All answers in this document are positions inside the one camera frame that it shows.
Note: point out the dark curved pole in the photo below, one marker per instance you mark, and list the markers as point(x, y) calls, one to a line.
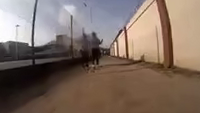
point(34, 29)

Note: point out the grey road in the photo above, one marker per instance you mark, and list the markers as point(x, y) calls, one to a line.
point(8, 65)

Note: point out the brown dirt path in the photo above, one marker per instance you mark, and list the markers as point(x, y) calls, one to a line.
point(116, 91)

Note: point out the row of buildings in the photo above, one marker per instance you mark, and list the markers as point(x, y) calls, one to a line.
point(7, 49)

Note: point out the street lamp pole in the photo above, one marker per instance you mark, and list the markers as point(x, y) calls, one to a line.
point(91, 16)
point(17, 41)

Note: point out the person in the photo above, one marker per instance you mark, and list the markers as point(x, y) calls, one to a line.
point(95, 47)
point(85, 50)

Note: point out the beige wall with brown pillars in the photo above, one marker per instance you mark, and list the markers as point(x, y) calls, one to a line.
point(143, 36)

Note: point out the dark low wall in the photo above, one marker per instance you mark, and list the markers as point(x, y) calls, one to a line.
point(29, 72)

